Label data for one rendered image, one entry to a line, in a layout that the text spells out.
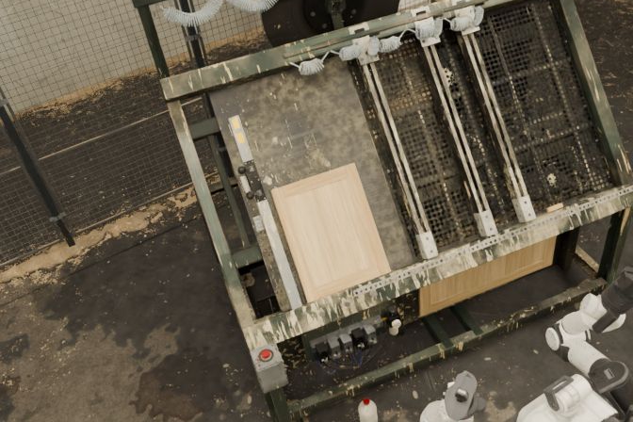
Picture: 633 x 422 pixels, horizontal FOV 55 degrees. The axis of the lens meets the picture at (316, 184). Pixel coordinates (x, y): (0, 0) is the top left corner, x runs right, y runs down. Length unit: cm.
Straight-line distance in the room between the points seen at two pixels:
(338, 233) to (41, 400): 223
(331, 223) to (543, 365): 158
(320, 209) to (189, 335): 159
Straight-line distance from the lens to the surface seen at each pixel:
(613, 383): 212
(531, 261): 385
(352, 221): 295
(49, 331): 462
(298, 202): 289
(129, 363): 416
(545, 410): 205
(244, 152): 286
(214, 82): 285
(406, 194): 297
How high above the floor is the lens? 309
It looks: 38 degrees down
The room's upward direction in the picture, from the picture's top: 9 degrees counter-clockwise
